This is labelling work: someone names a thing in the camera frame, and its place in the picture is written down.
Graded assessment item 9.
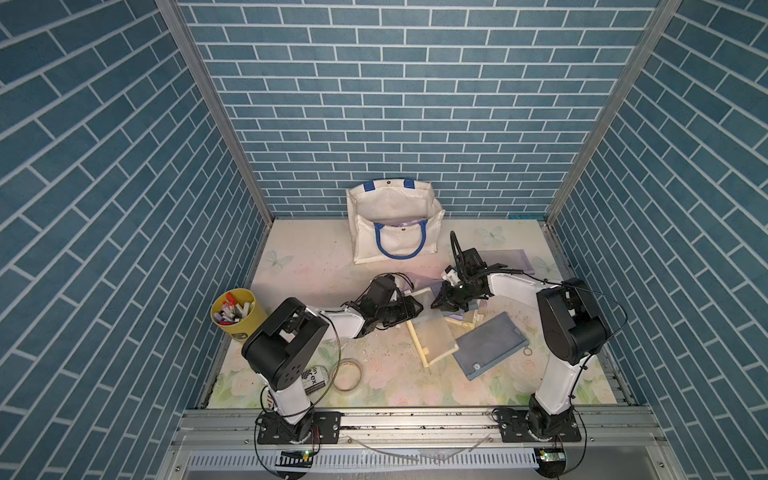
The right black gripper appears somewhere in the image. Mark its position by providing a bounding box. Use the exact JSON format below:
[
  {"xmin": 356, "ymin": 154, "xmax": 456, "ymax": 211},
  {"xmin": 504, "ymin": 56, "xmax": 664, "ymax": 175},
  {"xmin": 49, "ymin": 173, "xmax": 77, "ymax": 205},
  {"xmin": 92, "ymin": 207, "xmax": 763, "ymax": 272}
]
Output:
[{"xmin": 429, "ymin": 280, "xmax": 480, "ymax": 313}]

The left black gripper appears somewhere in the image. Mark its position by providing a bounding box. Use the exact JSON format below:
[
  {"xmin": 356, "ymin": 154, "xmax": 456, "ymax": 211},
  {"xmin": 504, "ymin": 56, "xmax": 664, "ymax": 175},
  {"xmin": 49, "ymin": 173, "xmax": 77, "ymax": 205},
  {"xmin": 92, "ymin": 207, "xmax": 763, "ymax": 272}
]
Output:
[{"xmin": 373, "ymin": 295, "xmax": 424, "ymax": 327}]

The yellow trimmed mesh pouch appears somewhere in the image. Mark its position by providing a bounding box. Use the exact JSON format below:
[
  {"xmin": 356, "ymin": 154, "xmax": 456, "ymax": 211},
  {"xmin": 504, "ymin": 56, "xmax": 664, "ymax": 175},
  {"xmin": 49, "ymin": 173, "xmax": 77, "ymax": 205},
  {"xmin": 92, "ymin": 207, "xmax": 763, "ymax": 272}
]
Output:
[{"xmin": 406, "ymin": 288, "xmax": 459, "ymax": 368}]

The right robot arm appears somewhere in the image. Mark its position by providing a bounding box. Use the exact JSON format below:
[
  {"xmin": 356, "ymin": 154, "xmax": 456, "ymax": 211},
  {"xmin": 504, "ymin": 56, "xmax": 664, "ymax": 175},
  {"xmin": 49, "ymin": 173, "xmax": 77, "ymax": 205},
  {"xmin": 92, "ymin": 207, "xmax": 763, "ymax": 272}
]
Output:
[{"xmin": 431, "ymin": 239, "xmax": 613, "ymax": 429}]

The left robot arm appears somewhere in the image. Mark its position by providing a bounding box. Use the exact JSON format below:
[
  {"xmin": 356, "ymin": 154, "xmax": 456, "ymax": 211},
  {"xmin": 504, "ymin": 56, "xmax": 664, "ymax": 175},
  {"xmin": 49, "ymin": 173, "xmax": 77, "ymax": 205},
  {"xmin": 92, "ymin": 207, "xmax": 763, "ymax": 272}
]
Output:
[{"xmin": 241, "ymin": 273, "xmax": 424, "ymax": 426}]

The blue mesh pouch right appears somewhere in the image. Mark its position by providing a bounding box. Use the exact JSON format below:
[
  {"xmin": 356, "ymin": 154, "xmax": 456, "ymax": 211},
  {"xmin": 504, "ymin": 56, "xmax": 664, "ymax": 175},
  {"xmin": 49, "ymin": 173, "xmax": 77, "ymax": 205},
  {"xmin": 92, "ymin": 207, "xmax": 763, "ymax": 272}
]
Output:
[{"xmin": 453, "ymin": 312, "xmax": 529, "ymax": 381}]

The white canvas tote bag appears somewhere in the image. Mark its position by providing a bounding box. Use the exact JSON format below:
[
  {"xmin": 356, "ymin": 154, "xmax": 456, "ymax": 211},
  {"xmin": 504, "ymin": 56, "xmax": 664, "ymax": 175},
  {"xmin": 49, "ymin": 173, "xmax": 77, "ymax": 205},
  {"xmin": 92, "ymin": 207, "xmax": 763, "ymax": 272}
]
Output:
[{"xmin": 346, "ymin": 179, "xmax": 445, "ymax": 264}]

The clear tape roll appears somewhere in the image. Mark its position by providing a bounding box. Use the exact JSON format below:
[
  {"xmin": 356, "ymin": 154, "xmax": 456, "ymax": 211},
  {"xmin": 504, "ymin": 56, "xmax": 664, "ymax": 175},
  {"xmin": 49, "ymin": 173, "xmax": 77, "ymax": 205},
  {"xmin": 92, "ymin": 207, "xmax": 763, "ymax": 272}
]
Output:
[{"xmin": 331, "ymin": 358, "xmax": 364, "ymax": 394}]

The yellow cup with markers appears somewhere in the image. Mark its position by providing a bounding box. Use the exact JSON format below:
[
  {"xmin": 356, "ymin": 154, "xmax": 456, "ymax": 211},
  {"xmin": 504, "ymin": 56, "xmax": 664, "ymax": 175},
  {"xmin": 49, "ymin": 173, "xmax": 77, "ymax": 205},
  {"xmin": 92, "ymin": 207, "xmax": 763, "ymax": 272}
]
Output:
[{"xmin": 210, "ymin": 288, "xmax": 267, "ymax": 344}]

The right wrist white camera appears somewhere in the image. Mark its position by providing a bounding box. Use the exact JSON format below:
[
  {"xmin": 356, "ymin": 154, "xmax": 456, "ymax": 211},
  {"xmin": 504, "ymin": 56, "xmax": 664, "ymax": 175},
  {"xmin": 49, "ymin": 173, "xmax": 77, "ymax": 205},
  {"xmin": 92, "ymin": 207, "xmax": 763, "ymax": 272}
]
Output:
[{"xmin": 441, "ymin": 266, "xmax": 462, "ymax": 287}]

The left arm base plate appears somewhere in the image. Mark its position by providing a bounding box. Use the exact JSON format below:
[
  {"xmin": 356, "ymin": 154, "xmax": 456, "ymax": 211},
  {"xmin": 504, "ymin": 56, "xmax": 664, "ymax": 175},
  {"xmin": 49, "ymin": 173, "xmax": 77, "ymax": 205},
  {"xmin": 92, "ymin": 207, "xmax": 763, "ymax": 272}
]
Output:
[{"xmin": 256, "ymin": 410, "xmax": 342, "ymax": 445}]

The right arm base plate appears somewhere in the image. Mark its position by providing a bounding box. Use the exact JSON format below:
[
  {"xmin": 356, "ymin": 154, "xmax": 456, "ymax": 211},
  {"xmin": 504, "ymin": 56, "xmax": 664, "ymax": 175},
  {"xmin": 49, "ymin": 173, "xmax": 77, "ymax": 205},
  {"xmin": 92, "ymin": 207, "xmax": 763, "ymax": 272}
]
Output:
[{"xmin": 490, "ymin": 407, "xmax": 582, "ymax": 443}]

